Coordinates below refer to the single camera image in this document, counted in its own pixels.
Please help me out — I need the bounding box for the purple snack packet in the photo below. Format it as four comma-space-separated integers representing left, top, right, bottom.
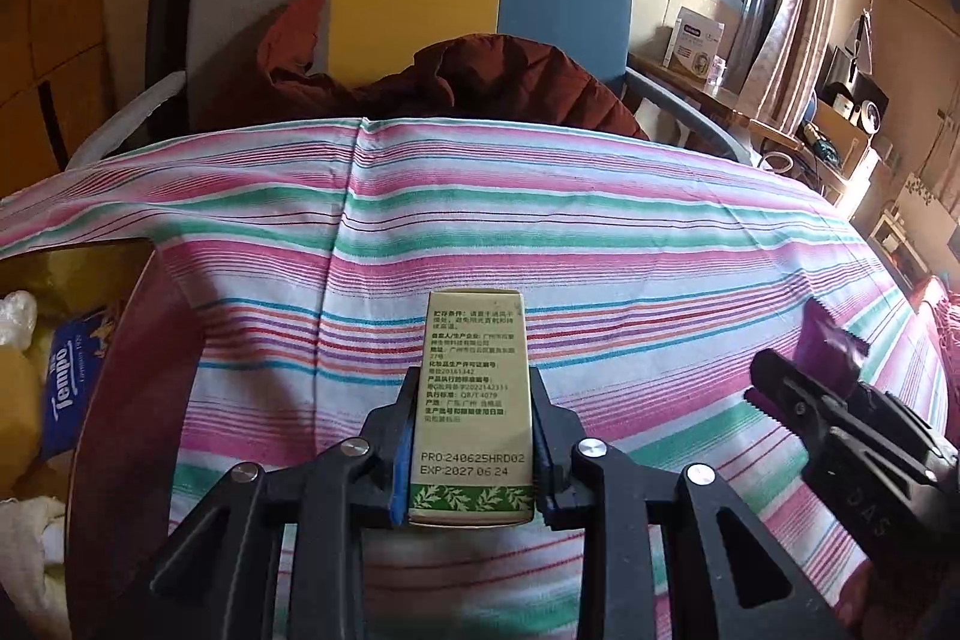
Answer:
793, 298, 871, 399

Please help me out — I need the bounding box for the green yellow medicine box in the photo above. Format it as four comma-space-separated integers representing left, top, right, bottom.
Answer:
409, 289, 534, 528

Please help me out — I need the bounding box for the blue Tempo tissue pack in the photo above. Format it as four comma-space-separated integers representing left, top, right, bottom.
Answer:
41, 307, 117, 461

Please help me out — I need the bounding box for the white plastic wad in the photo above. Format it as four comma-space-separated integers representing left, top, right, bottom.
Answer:
0, 291, 37, 351

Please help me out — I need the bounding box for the gold metal tin box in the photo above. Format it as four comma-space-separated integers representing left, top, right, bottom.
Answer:
2, 242, 153, 638

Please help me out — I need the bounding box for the rolled grey white sock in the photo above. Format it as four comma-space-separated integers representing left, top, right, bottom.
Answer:
0, 497, 71, 638

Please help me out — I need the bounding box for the yellow sponge upper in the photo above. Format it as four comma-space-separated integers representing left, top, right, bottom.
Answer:
0, 346, 43, 498

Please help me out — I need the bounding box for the wooden desk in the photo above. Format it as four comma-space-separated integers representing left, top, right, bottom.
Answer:
628, 53, 802, 151

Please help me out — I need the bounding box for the white product box on desk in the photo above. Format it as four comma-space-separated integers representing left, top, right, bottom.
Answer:
662, 7, 726, 85

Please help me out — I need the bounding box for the dark red jacket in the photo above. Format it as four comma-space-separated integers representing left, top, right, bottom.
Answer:
195, 0, 646, 140

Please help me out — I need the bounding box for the wooden wardrobe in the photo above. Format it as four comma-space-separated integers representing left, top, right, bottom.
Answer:
2, 0, 116, 195

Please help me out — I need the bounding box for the grey yellow blue chair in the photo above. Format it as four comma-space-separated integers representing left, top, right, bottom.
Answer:
70, 0, 750, 167

